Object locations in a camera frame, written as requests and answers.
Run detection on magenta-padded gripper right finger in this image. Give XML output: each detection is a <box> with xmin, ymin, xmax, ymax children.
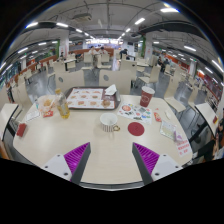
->
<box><xmin>131</xmin><ymin>142</ymin><xmax>183</xmax><ymax>186</ymax></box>

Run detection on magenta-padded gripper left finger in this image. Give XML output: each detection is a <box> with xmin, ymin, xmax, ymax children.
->
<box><xmin>42</xmin><ymin>142</ymin><xmax>92</xmax><ymax>186</ymax></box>

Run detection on clear bottle with yellow cap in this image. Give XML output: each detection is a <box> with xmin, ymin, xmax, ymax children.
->
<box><xmin>54</xmin><ymin>88</ymin><xmax>71</xmax><ymax>120</ymax></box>

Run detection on flat round red coaster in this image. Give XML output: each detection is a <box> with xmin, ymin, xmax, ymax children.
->
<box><xmin>127</xmin><ymin>121</ymin><xmax>146</xmax><ymax>137</ymax></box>

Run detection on clear plastic packet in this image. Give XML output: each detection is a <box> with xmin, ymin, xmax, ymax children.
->
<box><xmin>159</xmin><ymin>119</ymin><xmax>177</xmax><ymax>140</ymax></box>

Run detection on white and pink leaflet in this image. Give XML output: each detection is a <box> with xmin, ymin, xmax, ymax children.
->
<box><xmin>174</xmin><ymin>133</ymin><xmax>194</xmax><ymax>158</ymax></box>

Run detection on red sauce packet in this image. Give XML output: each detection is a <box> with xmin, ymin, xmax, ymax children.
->
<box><xmin>153</xmin><ymin>111</ymin><xmax>163</xmax><ymax>123</ymax></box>

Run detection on colourful sticker sheet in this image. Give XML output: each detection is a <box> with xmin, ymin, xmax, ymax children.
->
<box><xmin>116</xmin><ymin>102</ymin><xmax>153</xmax><ymax>126</ymax></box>

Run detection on white striped mug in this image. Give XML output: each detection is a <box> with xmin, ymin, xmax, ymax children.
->
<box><xmin>99</xmin><ymin>112</ymin><xmax>121</xmax><ymax>133</ymax></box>

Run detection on crumpled white tissue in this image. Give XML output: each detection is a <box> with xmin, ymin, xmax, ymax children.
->
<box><xmin>163</xmin><ymin>109</ymin><xmax>173</xmax><ymax>121</ymax></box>

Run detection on dark food tray with liner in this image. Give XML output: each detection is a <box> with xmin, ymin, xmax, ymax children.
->
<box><xmin>63</xmin><ymin>86</ymin><xmax>122</xmax><ymax>111</ymax></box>

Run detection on white paper card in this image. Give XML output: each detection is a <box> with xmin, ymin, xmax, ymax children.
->
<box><xmin>25</xmin><ymin>109</ymin><xmax>42</xmax><ymax>122</ymax></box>

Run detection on red paper cup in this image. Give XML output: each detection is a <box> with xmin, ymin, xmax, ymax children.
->
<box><xmin>139</xmin><ymin>85</ymin><xmax>156</xmax><ymax>108</ymax></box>

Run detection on clear plastic bag with food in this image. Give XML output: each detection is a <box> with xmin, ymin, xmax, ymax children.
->
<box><xmin>35</xmin><ymin>94</ymin><xmax>60</xmax><ymax>118</ymax></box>

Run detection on small red box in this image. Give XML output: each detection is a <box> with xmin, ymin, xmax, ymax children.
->
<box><xmin>15</xmin><ymin>122</ymin><xmax>28</xmax><ymax>138</ymax></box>

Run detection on beige dining table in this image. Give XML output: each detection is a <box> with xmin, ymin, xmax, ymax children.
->
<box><xmin>194</xmin><ymin>102</ymin><xmax>220</xmax><ymax>138</ymax></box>
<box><xmin>0</xmin><ymin>103</ymin><xmax>20</xmax><ymax>141</ymax></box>

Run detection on white paper napkin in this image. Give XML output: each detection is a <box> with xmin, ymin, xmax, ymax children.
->
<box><xmin>104</xmin><ymin>83</ymin><xmax>118</xmax><ymax>97</ymax></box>

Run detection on beige chairs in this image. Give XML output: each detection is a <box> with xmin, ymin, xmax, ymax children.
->
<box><xmin>0</xmin><ymin>51</ymin><xmax>224</xmax><ymax>116</ymax></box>

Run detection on ceiling air conditioner unit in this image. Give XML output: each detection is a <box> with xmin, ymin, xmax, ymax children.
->
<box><xmin>71</xmin><ymin>12</ymin><xmax>93</xmax><ymax>24</ymax></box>

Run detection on ceiling lights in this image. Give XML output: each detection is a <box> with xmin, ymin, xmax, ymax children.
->
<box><xmin>0</xmin><ymin>6</ymin><xmax>224</xmax><ymax>76</ymax></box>

